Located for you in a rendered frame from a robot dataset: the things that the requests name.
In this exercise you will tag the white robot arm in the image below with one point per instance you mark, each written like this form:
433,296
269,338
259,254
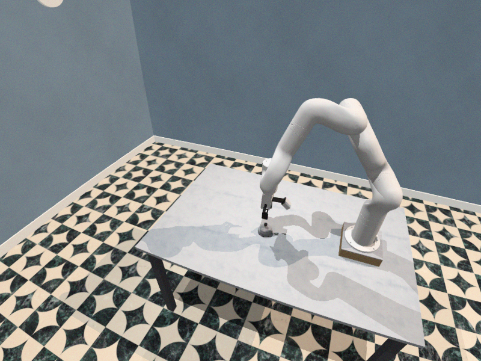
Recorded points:
350,119

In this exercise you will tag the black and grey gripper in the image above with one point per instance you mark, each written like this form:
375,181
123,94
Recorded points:
266,202

